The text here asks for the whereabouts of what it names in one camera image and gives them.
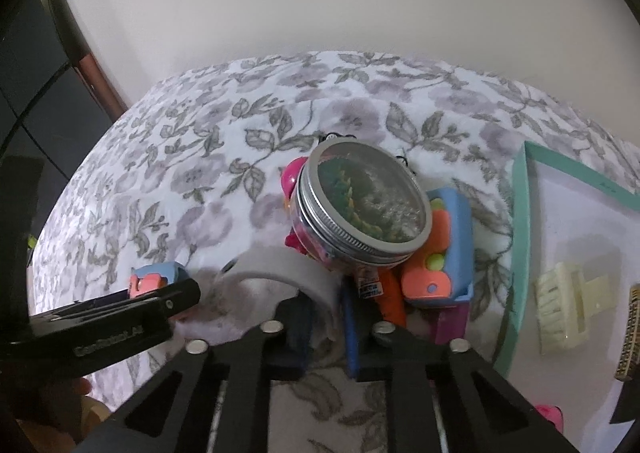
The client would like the clear jar of hair ties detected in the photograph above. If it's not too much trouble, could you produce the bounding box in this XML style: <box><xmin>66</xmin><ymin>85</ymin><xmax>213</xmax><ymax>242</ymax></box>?
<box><xmin>292</xmin><ymin>138</ymin><xmax>433</xmax><ymax>279</ymax></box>

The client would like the small blue orange toy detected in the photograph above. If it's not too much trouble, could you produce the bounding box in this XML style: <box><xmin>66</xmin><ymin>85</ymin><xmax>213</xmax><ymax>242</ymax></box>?
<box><xmin>129</xmin><ymin>260</ymin><xmax>188</xmax><ymax>301</ymax></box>

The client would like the brown wooden frame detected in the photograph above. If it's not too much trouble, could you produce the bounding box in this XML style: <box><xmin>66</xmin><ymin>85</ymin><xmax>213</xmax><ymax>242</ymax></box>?
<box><xmin>45</xmin><ymin>0</ymin><xmax>128</xmax><ymax>118</ymax></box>

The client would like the cream hair claw clip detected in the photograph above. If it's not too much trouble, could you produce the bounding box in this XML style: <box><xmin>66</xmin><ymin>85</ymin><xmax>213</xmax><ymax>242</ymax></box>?
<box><xmin>535</xmin><ymin>260</ymin><xmax>616</xmax><ymax>351</ymax></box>

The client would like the purple comb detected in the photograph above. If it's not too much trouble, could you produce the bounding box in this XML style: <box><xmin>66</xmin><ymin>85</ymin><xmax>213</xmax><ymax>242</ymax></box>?
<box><xmin>432</xmin><ymin>303</ymin><xmax>471</xmax><ymax>346</ymax></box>

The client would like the large blue orange toy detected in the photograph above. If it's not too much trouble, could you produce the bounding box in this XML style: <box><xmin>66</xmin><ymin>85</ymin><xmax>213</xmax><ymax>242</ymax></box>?
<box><xmin>400</xmin><ymin>188</ymin><xmax>475</xmax><ymax>306</ymax></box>

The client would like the pink toy figure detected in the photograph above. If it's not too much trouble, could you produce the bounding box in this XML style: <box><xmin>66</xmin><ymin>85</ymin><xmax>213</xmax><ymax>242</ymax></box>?
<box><xmin>280</xmin><ymin>157</ymin><xmax>310</xmax><ymax>254</ymax></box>

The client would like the white cuff bracelet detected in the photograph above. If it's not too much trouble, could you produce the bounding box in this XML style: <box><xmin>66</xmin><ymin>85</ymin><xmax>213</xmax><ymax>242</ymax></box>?
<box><xmin>210</xmin><ymin>248</ymin><xmax>341</xmax><ymax>316</ymax></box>

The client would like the orange glue bottle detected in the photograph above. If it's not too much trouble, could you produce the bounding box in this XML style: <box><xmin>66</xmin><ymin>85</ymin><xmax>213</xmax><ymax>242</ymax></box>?
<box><xmin>352</xmin><ymin>267</ymin><xmax>407</xmax><ymax>330</ymax></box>

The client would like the teal cardboard tray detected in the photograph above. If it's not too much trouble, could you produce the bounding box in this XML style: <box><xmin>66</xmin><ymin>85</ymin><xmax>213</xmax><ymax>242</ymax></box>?
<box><xmin>492</xmin><ymin>140</ymin><xmax>640</xmax><ymax>453</ymax></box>

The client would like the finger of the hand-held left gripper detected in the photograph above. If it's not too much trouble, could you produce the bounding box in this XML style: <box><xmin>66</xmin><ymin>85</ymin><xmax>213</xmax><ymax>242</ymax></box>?
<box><xmin>30</xmin><ymin>278</ymin><xmax>202</xmax><ymax>325</ymax></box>

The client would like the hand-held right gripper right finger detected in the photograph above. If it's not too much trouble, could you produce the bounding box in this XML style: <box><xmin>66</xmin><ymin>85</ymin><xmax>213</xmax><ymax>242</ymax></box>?
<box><xmin>342</xmin><ymin>283</ymin><xmax>581</xmax><ymax>453</ymax></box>

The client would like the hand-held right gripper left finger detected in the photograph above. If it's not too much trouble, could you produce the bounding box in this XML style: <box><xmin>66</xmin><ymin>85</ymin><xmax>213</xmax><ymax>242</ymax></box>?
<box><xmin>82</xmin><ymin>295</ymin><xmax>321</xmax><ymax>453</ymax></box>

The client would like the black gold patterned hair clip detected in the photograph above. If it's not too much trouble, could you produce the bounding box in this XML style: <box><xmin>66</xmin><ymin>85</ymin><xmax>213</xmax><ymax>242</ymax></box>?
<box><xmin>614</xmin><ymin>283</ymin><xmax>640</xmax><ymax>381</ymax></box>

